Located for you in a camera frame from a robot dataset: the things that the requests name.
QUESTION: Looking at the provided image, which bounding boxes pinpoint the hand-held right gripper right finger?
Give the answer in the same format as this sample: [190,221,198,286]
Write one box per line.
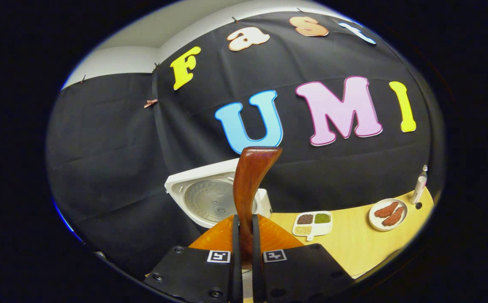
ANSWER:
[252,214,354,303]

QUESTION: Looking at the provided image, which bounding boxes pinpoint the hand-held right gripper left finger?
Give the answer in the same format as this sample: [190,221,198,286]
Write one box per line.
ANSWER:
[144,214,243,303]

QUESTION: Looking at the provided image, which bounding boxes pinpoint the white rice cooker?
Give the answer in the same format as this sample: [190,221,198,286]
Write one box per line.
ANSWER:
[164,158,272,230]

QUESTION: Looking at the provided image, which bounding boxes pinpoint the brown wooden spoon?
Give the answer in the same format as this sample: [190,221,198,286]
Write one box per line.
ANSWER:
[233,146,283,270]

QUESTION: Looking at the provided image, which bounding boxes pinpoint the divided white bean dish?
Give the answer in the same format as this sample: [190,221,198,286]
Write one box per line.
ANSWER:
[292,211,333,241]

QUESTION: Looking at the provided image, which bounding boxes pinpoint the round white plate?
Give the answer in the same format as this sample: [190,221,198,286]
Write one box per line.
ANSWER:
[369,198,408,232]

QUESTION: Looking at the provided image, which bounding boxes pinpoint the brown meat piece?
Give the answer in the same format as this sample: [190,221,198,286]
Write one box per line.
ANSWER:
[382,206,406,226]
[374,202,400,218]

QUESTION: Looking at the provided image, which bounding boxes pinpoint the black backdrop cloth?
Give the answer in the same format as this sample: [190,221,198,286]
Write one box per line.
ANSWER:
[45,11,444,278]

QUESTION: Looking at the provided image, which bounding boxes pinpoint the small clear bottle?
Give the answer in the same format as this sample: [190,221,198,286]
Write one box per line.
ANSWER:
[410,165,429,205]

